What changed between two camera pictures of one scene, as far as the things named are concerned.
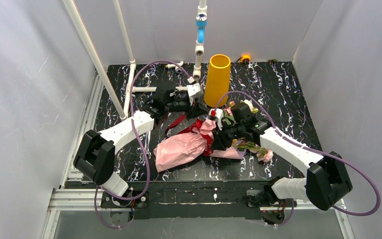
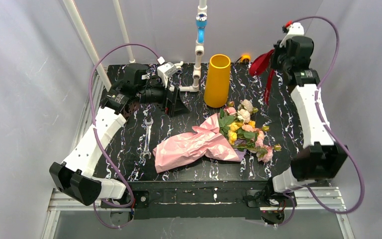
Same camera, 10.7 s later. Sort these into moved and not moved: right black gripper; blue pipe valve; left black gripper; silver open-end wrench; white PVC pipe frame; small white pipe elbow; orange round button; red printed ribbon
Moved: left black gripper; right black gripper; red printed ribbon
Not moved: silver open-end wrench; orange round button; small white pipe elbow; white PVC pipe frame; blue pipe valve
